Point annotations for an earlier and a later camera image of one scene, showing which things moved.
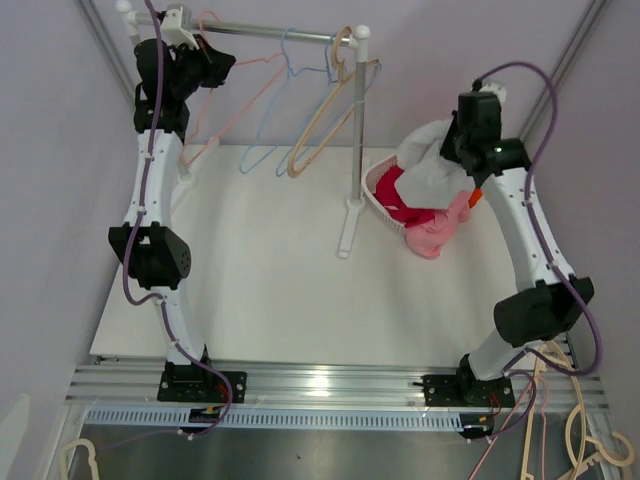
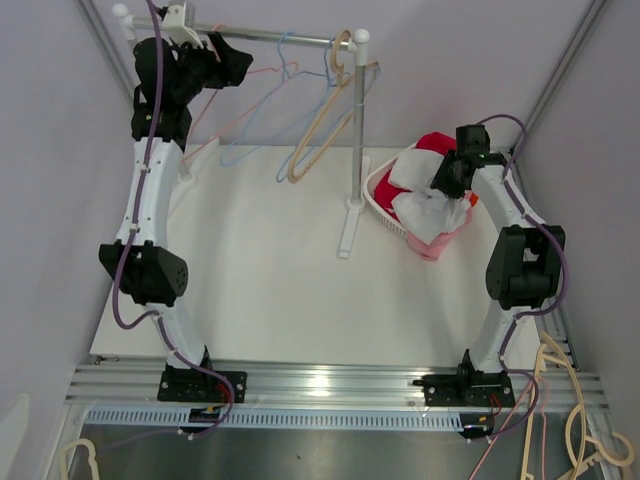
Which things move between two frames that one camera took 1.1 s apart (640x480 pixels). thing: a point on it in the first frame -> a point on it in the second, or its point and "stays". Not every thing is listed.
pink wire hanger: x=210 y=91 -> x=240 y=108
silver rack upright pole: x=359 y=41 stays
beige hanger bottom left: x=91 y=458 stays
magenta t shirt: x=387 y=191 -> x=384 y=189
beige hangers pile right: x=615 y=448 stays
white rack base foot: x=350 y=227 stays
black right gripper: x=447 y=151 -> x=440 y=181
